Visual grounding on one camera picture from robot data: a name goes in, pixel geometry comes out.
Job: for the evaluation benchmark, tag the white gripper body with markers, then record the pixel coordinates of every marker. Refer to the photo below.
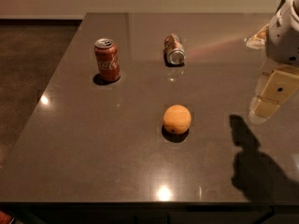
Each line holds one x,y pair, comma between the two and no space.
282,40

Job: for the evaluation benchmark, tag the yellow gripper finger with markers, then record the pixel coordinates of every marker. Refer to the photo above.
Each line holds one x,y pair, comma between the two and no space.
273,90

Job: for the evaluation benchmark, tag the orange fruit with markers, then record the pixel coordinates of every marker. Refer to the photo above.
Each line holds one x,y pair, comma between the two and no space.
177,119

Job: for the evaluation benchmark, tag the silver brown lying can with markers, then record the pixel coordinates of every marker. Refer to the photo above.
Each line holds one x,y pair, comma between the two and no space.
173,50

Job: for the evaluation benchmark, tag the red coke can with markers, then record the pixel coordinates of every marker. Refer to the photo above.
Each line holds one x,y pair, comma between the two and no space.
106,54

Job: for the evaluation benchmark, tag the red object at bottom left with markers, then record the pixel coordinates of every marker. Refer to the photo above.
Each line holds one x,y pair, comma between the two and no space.
6,219

